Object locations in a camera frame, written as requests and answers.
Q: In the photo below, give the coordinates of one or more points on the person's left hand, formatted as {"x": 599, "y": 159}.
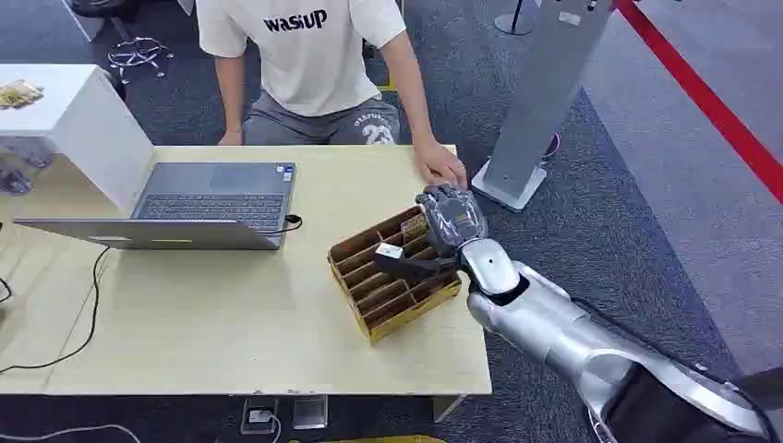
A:
{"x": 439, "y": 164}

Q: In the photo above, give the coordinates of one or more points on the grey laptop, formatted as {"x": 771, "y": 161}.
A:
{"x": 214, "y": 198}

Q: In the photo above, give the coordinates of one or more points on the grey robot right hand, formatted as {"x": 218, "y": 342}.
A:
{"x": 454, "y": 215}

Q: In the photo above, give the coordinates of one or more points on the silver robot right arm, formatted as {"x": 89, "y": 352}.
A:
{"x": 553, "y": 327}

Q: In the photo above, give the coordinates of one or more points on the floor socket box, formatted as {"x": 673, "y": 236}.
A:
{"x": 259, "y": 417}

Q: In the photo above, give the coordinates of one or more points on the grey metal pillar stand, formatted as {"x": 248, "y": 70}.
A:
{"x": 544, "y": 92}

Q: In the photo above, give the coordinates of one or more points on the white cabinet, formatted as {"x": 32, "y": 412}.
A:
{"x": 92, "y": 122}

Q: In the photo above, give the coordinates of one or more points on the metal floor plate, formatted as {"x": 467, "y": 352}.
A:
{"x": 309, "y": 413}

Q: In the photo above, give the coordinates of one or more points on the chrome chair base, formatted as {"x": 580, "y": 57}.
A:
{"x": 138, "y": 51}

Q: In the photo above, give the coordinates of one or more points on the person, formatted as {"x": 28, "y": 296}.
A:
{"x": 309, "y": 67}

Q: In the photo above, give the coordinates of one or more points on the brown patterned card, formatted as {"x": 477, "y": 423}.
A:
{"x": 414, "y": 227}

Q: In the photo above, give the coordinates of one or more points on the wooden card box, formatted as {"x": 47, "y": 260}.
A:
{"x": 391, "y": 293}

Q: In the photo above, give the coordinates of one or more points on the person's right hand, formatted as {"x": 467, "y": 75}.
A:
{"x": 230, "y": 138}

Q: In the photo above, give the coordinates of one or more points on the desk leg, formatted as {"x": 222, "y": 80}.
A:
{"x": 446, "y": 408}

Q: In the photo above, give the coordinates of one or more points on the gold packet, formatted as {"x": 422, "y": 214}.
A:
{"x": 18, "y": 94}

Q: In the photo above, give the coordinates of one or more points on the yellow object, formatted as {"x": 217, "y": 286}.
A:
{"x": 379, "y": 439}

